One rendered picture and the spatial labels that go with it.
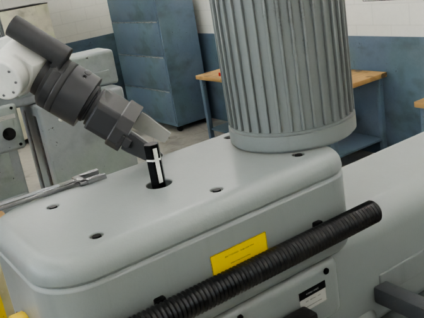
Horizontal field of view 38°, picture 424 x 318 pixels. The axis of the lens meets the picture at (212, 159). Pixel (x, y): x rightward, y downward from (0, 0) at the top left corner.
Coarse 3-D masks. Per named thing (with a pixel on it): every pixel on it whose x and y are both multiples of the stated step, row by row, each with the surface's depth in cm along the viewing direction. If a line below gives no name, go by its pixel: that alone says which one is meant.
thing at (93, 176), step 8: (96, 168) 95; (80, 176) 93; (88, 176) 94; (96, 176) 92; (104, 176) 92; (56, 184) 91; (64, 184) 90; (72, 184) 91; (80, 184) 90; (32, 192) 89; (40, 192) 89; (48, 192) 89; (8, 200) 88; (16, 200) 87; (24, 200) 87; (32, 200) 88; (0, 208) 86
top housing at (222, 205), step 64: (64, 192) 89; (128, 192) 85; (192, 192) 81; (256, 192) 80; (320, 192) 86; (0, 256) 81; (64, 256) 69; (128, 256) 71; (192, 256) 76; (320, 256) 89
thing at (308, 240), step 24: (336, 216) 87; (360, 216) 87; (288, 240) 82; (312, 240) 82; (336, 240) 85; (240, 264) 78; (264, 264) 78; (288, 264) 80; (192, 288) 74; (216, 288) 74; (240, 288) 76; (144, 312) 71; (168, 312) 71; (192, 312) 73
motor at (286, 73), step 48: (240, 0) 85; (288, 0) 83; (336, 0) 87; (240, 48) 88; (288, 48) 85; (336, 48) 88; (240, 96) 91; (288, 96) 87; (336, 96) 90; (240, 144) 94; (288, 144) 89
